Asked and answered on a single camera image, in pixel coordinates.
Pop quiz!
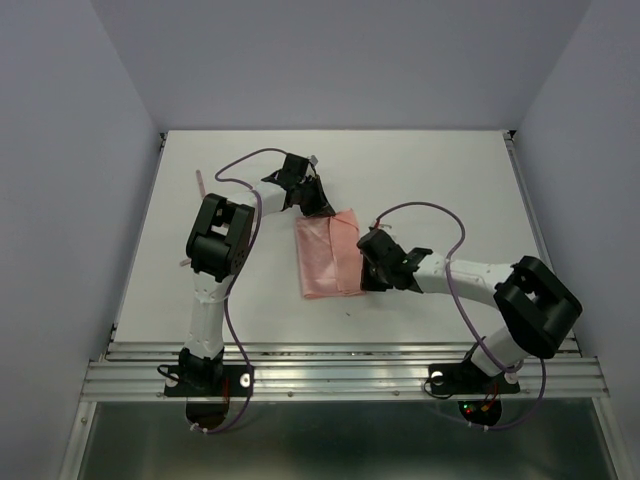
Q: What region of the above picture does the pink cloth napkin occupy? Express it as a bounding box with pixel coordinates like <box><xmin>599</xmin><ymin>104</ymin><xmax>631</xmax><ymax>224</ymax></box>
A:
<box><xmin>295</xmin><ymin>209</ymin><xmax>364</xmax><ymax>299</ymax></box>

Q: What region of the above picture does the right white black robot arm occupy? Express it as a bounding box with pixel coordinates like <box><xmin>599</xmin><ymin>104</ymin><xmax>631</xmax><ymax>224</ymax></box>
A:
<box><xmin>357</xmin><ymin>228</ymin><xmax>583</xmax><ymax>390</ymax></box>

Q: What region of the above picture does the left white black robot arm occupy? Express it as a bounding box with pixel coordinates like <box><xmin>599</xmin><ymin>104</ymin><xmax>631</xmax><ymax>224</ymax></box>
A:
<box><xmin>179</xmin><ymin>148</ymin><xmax>335</xmax><ymax>394</ymax></box>

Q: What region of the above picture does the pink handled knife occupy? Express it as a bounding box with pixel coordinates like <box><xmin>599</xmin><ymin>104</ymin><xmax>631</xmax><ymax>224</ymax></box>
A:
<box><xmin>195</xmin><ymin>170</ymin><xmax>207</xmax><ymax>199</ymax></box>

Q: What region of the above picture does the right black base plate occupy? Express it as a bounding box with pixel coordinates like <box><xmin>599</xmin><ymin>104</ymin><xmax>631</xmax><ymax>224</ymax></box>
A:
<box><xmin>423</xmin><ymin>362</ymin><xmax>520</xmax><ymax>397</ymax></box>

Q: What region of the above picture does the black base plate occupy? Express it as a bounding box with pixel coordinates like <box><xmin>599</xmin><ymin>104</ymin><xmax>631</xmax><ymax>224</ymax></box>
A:
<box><xmin>157</xmin><ymin>364</ymin><xmax>253</xmax><ymax>398</ymax></box>
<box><xmin>423</xmin><ymin>362</ymin><xmax>520</xmax><ymax>397</ymax></box>

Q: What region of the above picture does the aluminium rail frame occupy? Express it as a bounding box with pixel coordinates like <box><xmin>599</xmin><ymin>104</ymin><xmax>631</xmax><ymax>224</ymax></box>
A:
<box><xmin>61</xmin><ymin>130</ymin><xmax>636</xmax><ymax>479</ymax></box>

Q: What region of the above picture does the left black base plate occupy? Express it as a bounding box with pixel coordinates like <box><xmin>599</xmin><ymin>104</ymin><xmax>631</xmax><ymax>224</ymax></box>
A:
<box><xmin>157</xmin><ymin>364</ymin><xmax>253</xmax><ymax>398</ymax></box>

